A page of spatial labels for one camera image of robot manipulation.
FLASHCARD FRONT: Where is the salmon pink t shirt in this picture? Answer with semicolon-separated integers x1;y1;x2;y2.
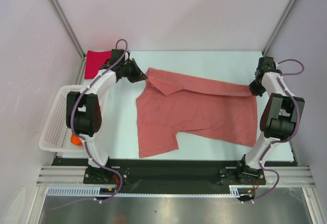
136;68;258;158

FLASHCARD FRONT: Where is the left aluminium frame post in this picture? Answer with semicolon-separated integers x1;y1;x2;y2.
48;0;86;60

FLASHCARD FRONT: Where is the white plastic basket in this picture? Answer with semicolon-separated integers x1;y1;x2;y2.
38;85;86;153

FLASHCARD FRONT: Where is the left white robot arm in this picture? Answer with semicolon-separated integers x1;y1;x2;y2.
66;48;148;183

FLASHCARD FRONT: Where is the aluminium frame post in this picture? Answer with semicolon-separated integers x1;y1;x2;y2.
261;0;298;56
48;0;86;60

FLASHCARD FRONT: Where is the folded red t shirt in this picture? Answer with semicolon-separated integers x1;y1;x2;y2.
84;51;111;80

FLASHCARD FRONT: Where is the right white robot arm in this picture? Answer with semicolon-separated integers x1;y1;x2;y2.
236;57;305;184

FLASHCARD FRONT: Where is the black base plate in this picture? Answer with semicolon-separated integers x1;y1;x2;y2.
52;157;267;195

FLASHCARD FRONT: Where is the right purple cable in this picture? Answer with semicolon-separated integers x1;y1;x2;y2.
255;59;305;204

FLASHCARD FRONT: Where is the white slotted cable duct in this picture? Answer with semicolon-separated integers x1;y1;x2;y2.
47;185;256;198

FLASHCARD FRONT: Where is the right aluminium frame post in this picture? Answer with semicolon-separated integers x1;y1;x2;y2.
261;0;298;56

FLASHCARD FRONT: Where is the orange t shirt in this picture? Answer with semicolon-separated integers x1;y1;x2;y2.
70;135;83;146

